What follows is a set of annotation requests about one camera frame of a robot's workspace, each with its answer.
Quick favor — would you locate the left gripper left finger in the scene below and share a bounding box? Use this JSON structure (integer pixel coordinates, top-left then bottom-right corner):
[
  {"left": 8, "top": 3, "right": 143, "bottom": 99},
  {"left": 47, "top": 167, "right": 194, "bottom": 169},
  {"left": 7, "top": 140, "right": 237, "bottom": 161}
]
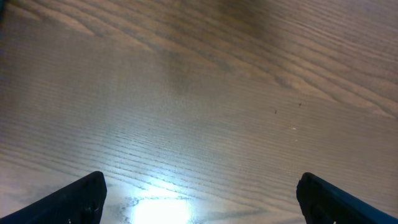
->
[{"left": 1, "top": 171, "right": 107, "bottom": 224}]

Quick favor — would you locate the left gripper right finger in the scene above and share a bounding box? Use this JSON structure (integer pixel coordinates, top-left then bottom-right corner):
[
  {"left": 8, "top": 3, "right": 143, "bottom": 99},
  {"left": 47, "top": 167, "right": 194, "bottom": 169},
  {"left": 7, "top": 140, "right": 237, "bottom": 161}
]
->
[{"left": 296, "top": 172, "right": 397, "bottom": 224}]

